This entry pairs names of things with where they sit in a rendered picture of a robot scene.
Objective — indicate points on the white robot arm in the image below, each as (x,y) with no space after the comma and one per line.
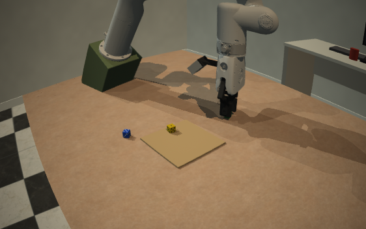
(233,22)

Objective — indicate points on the blue die with white pips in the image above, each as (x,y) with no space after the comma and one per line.
(126,133)

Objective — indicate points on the yellow die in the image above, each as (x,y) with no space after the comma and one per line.
(171,128)

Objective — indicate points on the tan mat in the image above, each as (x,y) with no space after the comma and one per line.
(188,143)

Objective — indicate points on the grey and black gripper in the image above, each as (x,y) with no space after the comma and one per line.
(230,76)

